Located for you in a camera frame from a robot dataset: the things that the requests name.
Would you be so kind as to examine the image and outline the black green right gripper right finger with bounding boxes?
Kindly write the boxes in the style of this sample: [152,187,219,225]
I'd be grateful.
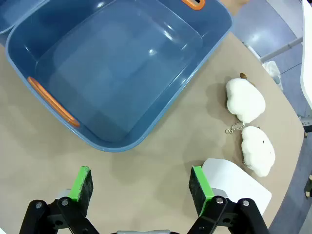
[186,165,270,234]

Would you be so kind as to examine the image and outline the white digital clock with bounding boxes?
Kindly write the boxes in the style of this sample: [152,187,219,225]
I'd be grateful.
[201,158,273,215]

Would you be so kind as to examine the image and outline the blue plastic basket orange handles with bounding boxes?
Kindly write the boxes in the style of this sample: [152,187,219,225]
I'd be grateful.
[0,0,48,48]
[5,0,234,153]

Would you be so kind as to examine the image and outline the clear plastic bag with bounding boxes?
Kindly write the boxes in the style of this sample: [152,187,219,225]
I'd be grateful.
[262,60,284,90]

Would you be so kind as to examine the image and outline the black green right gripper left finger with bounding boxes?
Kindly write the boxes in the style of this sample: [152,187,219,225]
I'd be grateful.
[19,166,98,234]

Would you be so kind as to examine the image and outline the white cloud plush toy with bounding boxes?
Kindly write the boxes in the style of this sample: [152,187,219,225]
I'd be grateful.
[240,125,276,178]
[224,72,266,134]

